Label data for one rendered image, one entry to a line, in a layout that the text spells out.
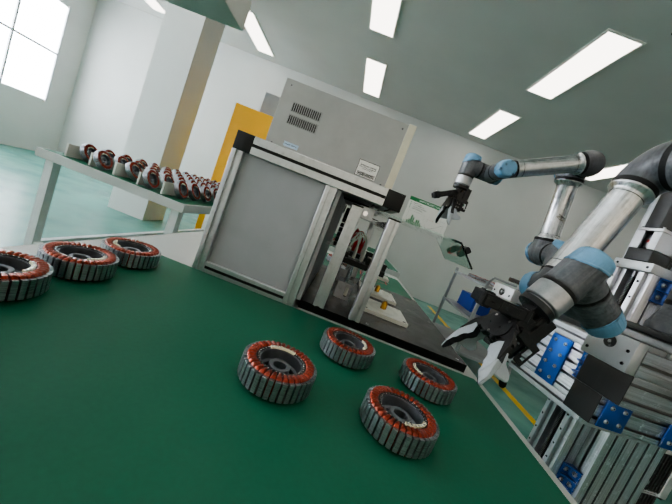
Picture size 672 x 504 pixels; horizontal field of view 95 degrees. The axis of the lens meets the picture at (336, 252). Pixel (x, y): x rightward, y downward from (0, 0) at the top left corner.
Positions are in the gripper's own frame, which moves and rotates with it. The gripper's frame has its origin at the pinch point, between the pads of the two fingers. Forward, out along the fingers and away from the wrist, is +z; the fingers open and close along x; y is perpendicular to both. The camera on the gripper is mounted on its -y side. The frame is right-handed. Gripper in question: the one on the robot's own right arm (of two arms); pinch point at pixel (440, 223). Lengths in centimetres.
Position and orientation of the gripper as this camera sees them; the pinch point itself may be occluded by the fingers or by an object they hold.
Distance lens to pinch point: 157.9
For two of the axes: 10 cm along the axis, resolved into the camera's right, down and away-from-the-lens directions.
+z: -3.6, 9.2, 1.1
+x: -0.9, -1.5, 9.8
